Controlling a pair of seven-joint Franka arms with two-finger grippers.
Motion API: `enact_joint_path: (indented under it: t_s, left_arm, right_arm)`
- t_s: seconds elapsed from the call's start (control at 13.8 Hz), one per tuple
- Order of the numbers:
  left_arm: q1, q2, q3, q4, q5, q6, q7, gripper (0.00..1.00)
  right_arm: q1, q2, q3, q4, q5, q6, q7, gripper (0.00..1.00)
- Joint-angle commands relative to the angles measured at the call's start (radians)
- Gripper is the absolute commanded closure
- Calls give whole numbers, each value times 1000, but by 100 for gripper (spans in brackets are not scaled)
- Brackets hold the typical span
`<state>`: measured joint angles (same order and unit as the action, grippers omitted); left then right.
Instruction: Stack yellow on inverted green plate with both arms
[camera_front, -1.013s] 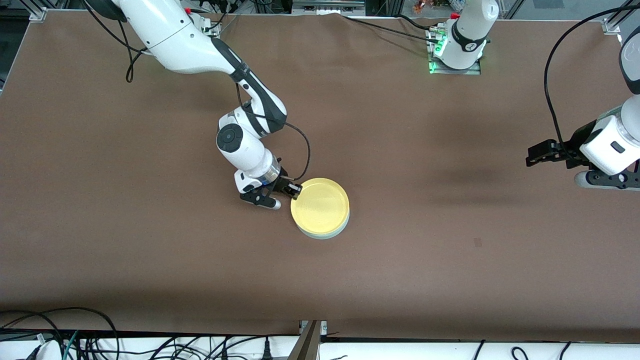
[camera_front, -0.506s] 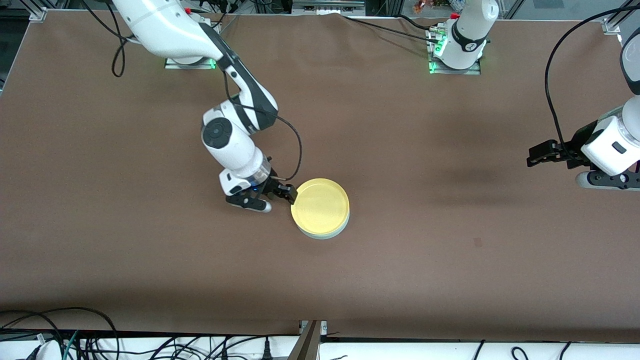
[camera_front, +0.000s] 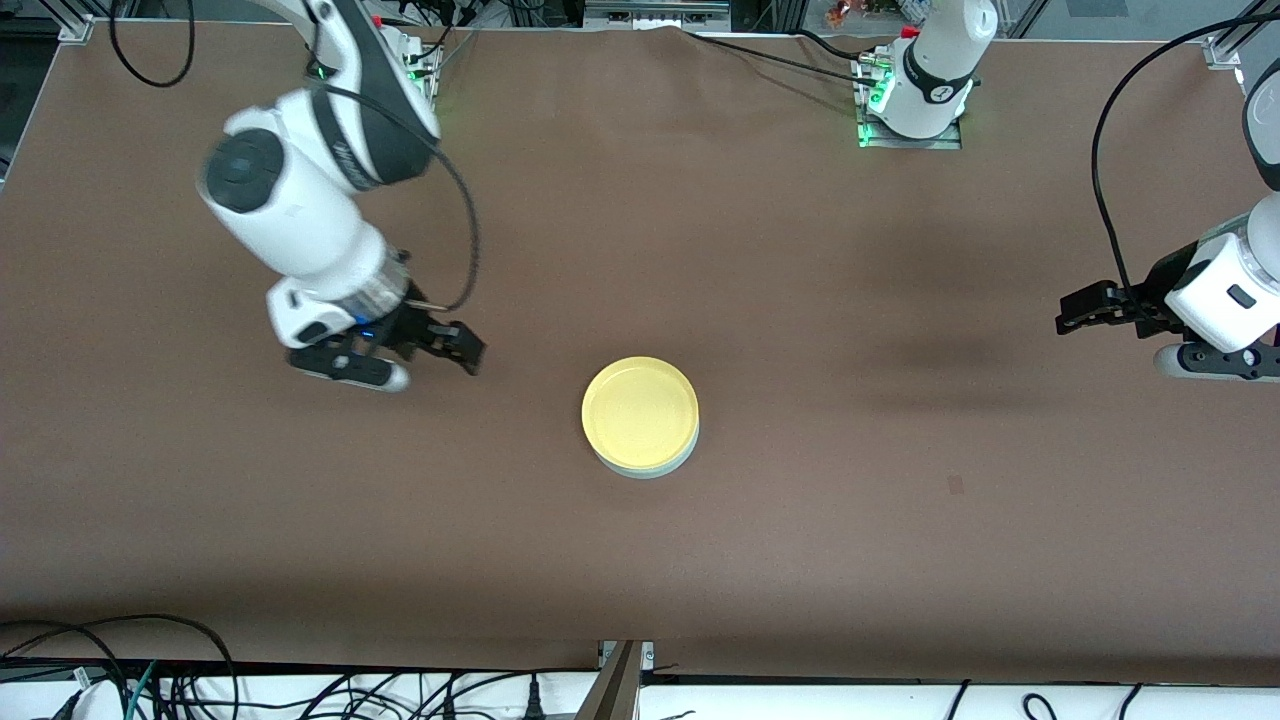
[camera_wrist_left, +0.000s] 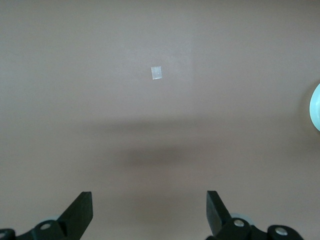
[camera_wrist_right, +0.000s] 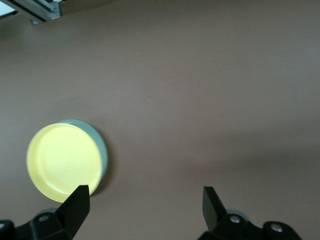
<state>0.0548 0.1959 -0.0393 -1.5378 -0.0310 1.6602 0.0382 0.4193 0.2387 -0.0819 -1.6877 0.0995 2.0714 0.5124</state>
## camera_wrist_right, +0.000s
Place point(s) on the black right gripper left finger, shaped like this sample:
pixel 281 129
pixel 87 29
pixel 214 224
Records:
pixel 76 210

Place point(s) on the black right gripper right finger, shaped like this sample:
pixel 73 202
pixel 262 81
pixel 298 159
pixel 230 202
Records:
pixel 211 210

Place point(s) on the yellow plate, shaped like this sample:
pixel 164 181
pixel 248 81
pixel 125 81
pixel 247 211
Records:
pixel 65 160

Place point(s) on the pale green plate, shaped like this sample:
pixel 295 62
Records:
pixel 102 147

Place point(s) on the aluminium frame profile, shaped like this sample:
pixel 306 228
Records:
pixel 35 8

